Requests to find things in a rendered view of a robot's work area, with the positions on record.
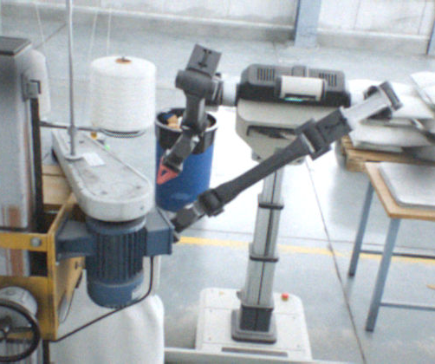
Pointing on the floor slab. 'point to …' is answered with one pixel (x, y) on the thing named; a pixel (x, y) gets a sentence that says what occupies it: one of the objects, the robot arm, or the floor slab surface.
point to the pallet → (356, 156)
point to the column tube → (1, 100)
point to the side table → (394, 244)
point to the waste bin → (203, 155)
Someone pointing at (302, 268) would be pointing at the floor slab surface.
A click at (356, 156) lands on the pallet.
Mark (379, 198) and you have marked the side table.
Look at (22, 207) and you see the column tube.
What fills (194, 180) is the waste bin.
